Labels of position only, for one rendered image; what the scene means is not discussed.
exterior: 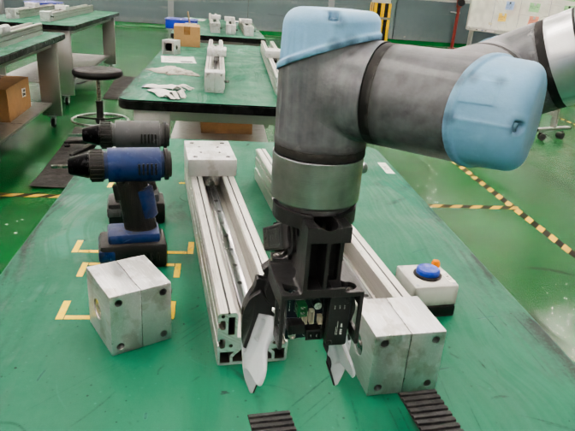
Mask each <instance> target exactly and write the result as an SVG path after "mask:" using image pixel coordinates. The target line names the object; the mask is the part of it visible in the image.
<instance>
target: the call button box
mask: <svg viewBox="0 0 575 431"><path fill-rule="evenodd" d="M416 268H417V265H402V266H397V269H396V274H395V278H396V279H397V281H398V282H399V283H400V284H401V285H402V286H403V287H404V288H405V290H406V291H407V292H408V294H409V295H410V296H411V297H414V296H418V297H419V298H420V299H421V301H422V302H423V303H424V304H425V306H426V307H427V308H428V309H429V310H430V312H431V313H432V314H433V315H434V316H452V315H453V311H454V304H455V302H456V298H457V293H458V290H459V285H458V284H457V283H456V281H455V280H454V279H453V278H452V277H451V276H450V275H449V274H448V273H447V272H446V271H444V270H443V269H442V268H441V267H439V269H440V270H441V273H440V276H439V277H437V278H426V277H423V276H421V275H419V274H418V273H417V272H416Z"/></svg>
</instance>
